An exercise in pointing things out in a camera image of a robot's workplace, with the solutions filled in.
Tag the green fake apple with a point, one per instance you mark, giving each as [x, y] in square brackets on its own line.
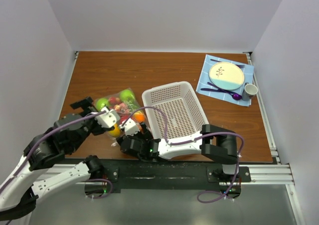
[101, 103]
[127, 95]

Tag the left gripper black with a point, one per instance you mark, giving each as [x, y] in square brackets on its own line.
[86, 104]

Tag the fake red grape bunch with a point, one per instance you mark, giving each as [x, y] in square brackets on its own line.
[122, 107]

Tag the clear zip top bag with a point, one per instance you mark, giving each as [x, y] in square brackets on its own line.
[122, 116]

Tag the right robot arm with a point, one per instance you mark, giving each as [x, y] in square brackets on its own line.
[220, 145]

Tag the blue checked cloth napkin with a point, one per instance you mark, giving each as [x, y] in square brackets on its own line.
[248, 71]

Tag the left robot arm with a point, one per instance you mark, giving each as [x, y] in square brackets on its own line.
[21, 191]

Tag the purple plastic fork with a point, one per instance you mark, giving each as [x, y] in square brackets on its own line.
[214, 90]

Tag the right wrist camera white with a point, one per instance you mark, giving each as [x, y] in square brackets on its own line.
[130, 127]

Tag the purple plastic knife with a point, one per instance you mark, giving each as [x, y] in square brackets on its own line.
[239, 65]

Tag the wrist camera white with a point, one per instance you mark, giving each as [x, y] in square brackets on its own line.
[130, 127]
[107, 118]

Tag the yellow fake lemon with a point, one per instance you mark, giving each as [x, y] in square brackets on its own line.
[115, 133]

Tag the round cream blue plate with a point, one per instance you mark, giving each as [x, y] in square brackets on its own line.
[226, 75]

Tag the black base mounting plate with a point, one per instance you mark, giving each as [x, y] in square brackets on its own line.
[172, 175]

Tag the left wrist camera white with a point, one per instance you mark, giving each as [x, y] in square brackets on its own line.
[107, 118]

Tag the white grey mug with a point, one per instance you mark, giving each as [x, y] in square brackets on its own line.
[250, 90]

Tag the aluminium frame rail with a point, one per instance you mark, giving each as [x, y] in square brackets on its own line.
[277, 174]

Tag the white perforated plastic basket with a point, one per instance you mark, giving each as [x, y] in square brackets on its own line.
[174, 108]

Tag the green fake apple left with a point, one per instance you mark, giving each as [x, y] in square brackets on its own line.
[101, 103]

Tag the green fake apple top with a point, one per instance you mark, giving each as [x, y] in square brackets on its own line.
[127, 95]

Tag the purple plastic spoon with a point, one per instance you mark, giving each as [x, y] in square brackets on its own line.
[234, 95]

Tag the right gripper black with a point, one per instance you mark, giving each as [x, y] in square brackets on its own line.
[146, 137]

